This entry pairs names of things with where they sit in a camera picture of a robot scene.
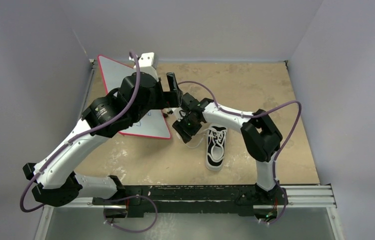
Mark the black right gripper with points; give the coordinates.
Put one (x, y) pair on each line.
(183, 129)

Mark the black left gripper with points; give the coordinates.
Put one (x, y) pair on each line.
(168, 99)

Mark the black and white sneaker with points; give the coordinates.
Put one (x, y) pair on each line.
(215, 157)

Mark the white shoelace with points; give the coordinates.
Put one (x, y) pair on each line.
(215, 137)

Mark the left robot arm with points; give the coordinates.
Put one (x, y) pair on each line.
(54, 182)

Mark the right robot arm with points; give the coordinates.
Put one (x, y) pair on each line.
(260, 135)

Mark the pink-framed whiteboard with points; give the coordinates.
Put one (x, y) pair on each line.
(151, 125)

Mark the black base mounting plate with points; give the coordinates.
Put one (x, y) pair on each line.
(244, 200)

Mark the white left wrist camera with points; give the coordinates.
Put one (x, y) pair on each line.
(148, 64)

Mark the aluminium frame rail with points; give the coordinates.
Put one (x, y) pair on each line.
(298, 196)

